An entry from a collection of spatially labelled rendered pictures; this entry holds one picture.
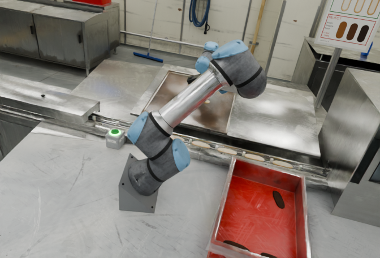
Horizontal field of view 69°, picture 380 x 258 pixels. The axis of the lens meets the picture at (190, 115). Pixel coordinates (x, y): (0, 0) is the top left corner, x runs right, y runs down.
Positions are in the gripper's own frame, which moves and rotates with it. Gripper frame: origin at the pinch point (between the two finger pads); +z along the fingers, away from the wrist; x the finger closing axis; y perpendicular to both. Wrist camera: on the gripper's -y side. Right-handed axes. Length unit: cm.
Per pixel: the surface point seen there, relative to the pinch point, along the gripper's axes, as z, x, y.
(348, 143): -18, -39, 67
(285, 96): 5, 25, 52
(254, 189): 6, -52, 33
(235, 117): 5.4, -5.6, 21.5
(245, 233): 2, -76, 30
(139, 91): 19, 22, -47
